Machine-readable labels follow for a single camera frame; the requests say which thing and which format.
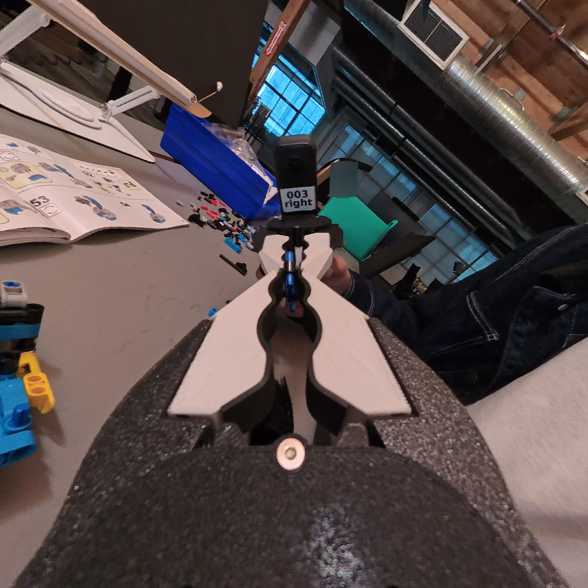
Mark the black angled board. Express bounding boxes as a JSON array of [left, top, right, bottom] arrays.
[[363, 233, 437, 276]]

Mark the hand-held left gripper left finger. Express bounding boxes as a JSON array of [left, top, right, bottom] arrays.
[[167, 269, 281, 417]]

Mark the dark flat panel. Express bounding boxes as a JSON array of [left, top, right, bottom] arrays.
[[78, 0, 269, 127]]

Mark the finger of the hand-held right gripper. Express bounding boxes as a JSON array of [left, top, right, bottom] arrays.
[[257, 234, 290, 276], [303, 234, 335, 278]]

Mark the white laptop stand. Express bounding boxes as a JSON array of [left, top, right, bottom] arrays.
[[0, 0, 223, 164]]

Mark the blue yellow brick assembly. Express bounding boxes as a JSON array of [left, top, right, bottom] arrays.
[[0, 280, 56, 467]]

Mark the green flat panel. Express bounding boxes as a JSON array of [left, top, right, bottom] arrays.
[[318, 197, 399, 262]]

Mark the short black ridged beam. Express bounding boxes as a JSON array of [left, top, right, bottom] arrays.
[[281, 250, 300, 318]]

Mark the white shirt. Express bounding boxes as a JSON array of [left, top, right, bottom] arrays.
[[466, 340, 588, 588]]

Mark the metal ventilation duct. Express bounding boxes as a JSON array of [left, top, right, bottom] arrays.
[[441, 55, 588, 217]]

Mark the pile of small brick parts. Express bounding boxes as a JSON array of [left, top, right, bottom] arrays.
[[177, 190, 262, 253]]

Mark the blue plastic bin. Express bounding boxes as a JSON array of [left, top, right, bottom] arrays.
[[161, 103, 282, 220]]

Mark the clear parts bag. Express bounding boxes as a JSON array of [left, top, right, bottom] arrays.
[[209, 126, 278, 203]]

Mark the large window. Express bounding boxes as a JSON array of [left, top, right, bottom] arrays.
[[250, 64, 327, 138]]

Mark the dark denim jacket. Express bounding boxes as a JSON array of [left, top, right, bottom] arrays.
[[409, 225, 588, 405]]

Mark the person's right forearm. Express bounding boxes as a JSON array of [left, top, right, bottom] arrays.
[[342, 271, 428, 350]]

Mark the open instruction booklet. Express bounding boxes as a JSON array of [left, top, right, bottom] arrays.
[[0, 133, 190, 246]]

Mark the person's right hand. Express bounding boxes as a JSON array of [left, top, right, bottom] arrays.
[[322, 255, 352, 295]]

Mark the duct vent grille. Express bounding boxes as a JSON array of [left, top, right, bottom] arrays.
[[397, 0, 470, 70]]

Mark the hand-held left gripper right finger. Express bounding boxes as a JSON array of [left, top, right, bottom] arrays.
[[299, 269, 413, 418]]

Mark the grey desk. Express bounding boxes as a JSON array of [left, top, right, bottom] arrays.
[[0, 106, 276, 588]]

